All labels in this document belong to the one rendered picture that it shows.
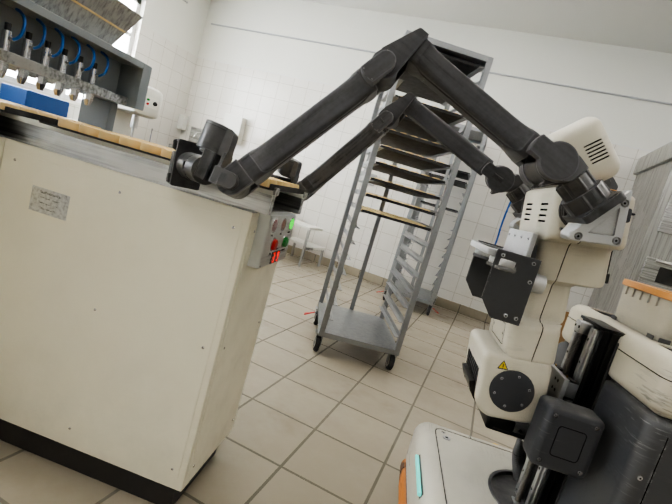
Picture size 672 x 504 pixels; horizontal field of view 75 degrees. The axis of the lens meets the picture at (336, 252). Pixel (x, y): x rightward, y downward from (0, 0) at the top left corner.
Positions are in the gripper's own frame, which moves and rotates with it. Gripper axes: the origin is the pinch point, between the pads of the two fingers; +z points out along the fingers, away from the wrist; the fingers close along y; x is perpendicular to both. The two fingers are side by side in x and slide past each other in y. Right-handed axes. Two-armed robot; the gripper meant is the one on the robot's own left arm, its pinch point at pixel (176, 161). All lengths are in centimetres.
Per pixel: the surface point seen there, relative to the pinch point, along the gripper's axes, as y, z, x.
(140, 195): 10.4, 6.8, -4.8
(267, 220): 8.6, -12.4, 20.2
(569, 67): -178, 146, 401
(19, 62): -14, 41, -31
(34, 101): -11, 349, -16
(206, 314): 34.3, -10.0, 11.1
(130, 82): -21, 71, 1
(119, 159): 3.2, 13.4, -9.5
